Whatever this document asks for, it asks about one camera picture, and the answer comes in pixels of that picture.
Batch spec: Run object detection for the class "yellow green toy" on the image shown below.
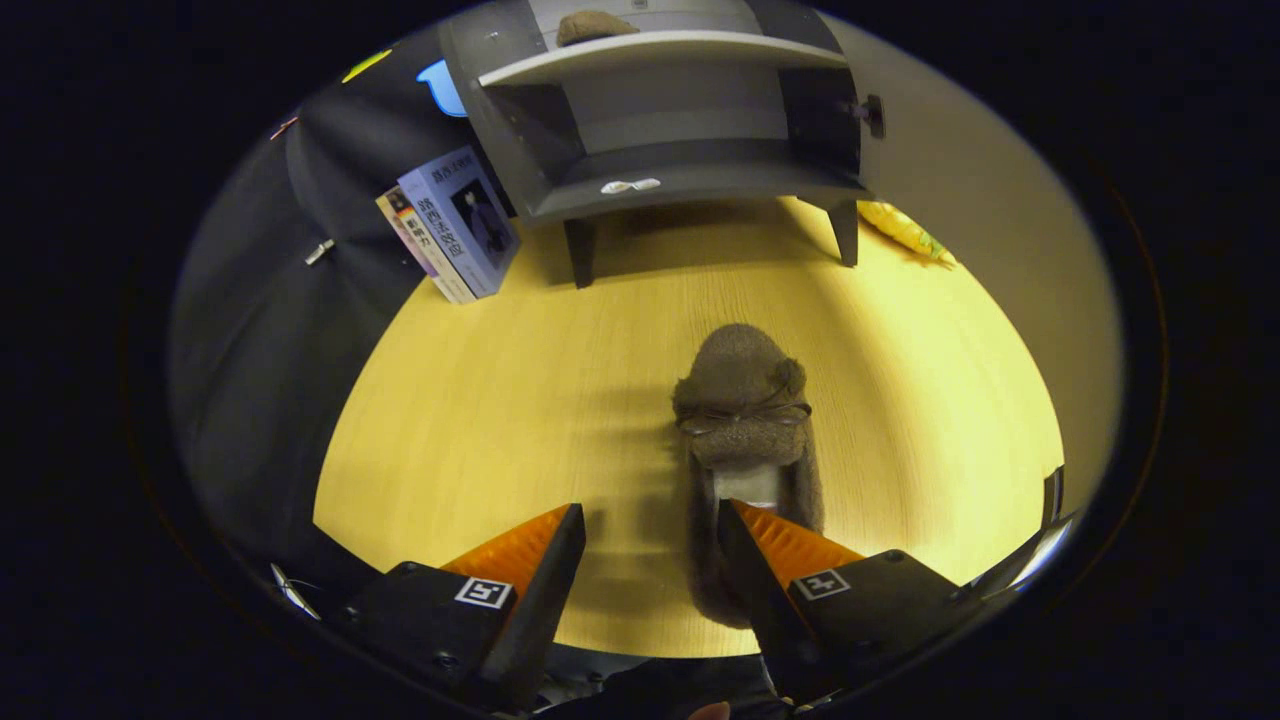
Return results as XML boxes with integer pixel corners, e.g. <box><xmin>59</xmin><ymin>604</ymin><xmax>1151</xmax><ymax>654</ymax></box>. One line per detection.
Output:
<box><xmin>858</xmin><ymin>200</ymin><xmax>958</xmax><ymax>269</ymax></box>

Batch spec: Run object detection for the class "cream spine paperback book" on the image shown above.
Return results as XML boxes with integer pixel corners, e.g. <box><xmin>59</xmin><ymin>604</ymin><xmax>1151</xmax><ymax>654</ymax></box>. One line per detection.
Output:
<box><xmin>375</xmin><ymin>185</ymin><xmax>479</xmax><ymax>305</ymax></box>

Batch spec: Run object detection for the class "black backdrop cloth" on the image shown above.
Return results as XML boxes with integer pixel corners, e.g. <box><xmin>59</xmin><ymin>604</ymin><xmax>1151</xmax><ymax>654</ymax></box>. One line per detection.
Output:
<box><xmin>170</xmin><ymin>25</ymin><xmax>521</xmax><ymax>601</ymax></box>

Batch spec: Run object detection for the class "brown fuzzy shoe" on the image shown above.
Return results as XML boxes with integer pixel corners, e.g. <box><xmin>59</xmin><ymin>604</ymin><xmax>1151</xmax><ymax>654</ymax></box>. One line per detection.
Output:
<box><xmin>556</xmin><ymin>10</ymin><xmax>641</xmax><ymax>47</ymax></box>
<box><xmin>672</xmin><ymin>323</ymin><xmax>826</xmax><ymax>629</ymax></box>

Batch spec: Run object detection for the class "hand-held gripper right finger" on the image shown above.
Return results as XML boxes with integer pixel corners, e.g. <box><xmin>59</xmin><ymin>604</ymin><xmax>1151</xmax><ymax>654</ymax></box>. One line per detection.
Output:
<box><xmin>716</xmin><ymin>498</ymin><xmax>986</xmax><ymax>706</ymax></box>

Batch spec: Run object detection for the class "grey shoe cabinet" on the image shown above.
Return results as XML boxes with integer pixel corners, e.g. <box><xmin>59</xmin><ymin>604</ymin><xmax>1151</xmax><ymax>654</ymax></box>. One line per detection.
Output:
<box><xmin>438</xmin><ymin>0</ymin><xmax>873</xmax><ymax>289</ymax></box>

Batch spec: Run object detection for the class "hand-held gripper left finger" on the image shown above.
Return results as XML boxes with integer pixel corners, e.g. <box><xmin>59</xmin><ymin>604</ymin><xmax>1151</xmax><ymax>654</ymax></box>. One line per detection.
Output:
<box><xmin>335</xmin><ymin>503</ymin><xmax>587</xmax><ymax>713</ymax></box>

